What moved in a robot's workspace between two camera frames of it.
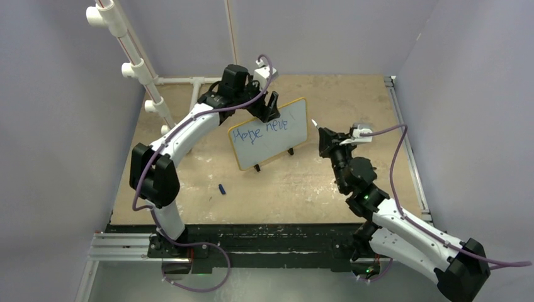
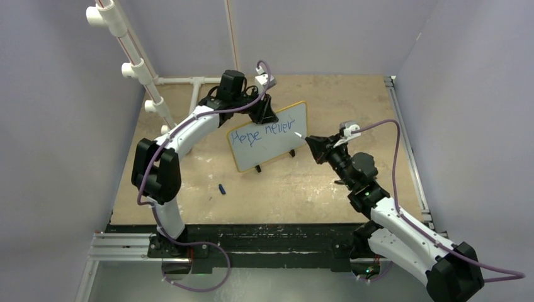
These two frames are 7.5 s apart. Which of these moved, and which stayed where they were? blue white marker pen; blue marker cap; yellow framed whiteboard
Moved: blue white marker pen
Stayed: yellow framed whiteboard; blue marker cap
